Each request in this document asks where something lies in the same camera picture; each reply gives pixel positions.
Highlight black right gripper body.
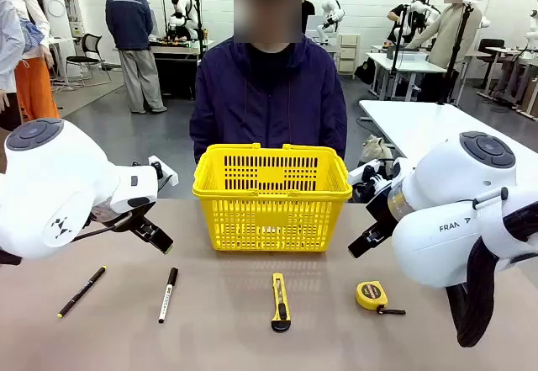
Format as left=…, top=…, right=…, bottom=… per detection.
left=364, top=187, right=399, bottom=232

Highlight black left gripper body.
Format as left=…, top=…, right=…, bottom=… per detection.
left=109, top=201, right=157, bottom=232

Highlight yellow tape measure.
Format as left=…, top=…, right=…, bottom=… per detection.
left=356, top=280, right=407, bottom=316

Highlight white marker black cap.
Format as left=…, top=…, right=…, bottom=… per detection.
left=158, top=267, right=179, bottom=325

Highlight yellow plastic shopping basket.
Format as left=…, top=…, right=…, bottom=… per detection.
left=192, top=142, right=353, bottom=253

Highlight person in purple jacket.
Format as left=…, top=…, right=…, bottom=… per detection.
left=188, top=0, right=349, bottom=166

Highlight person in beige coat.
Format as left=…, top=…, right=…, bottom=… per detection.
left=407, top=0, right=483, bottom=105

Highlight person in black t-shirt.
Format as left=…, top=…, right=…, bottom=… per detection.
left=386, top=3, right=421, bottom=48

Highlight beige cloth bag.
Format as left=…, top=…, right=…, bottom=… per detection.
left=359, top=134, right=394, bottom=166

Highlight black pen yellow tip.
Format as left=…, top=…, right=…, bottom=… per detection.
left=57, top=265, right=108, bottom=319

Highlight large white table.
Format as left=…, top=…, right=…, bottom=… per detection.
left=359, top=99, right=538, bottom=170

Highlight yellow utility knife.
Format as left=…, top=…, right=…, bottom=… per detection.
left=271, top=272, right=292, bottom=332

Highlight white background desk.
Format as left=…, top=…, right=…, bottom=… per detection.
left=365, top=50, right=447, bottom=101

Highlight black thin tripod pole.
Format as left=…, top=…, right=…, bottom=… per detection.
left=389, top=4, right=411, bottom=101

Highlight white drawer cabinet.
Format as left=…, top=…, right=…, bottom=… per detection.
left=337, top=33, right=361, bottom=78

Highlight black mesh office chair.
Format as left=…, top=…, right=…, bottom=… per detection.
left=66, top=33, right=113, bottom=86

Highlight man in blue jacket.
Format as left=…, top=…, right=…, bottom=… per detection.
left=104, top=0, right=168, bottom=114

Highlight white standing air conditioner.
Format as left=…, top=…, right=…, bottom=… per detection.
left=37, top=0, right=79, bottom=40

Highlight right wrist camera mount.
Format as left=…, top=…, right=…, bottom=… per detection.
left=347, top=156, right=407, bottom=204

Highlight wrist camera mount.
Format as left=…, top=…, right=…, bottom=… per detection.
left=347, top=156, right=407, bottom=204
left=147, top=155, right=180, bottom=188

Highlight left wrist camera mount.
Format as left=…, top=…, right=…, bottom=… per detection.
left=147, top=155, right=180, bottom=188

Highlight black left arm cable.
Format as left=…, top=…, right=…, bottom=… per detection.
left=0, top=247, right=23, bottom=267

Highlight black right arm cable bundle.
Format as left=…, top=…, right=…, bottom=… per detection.
left=445, top=209, right=538, bottom=349

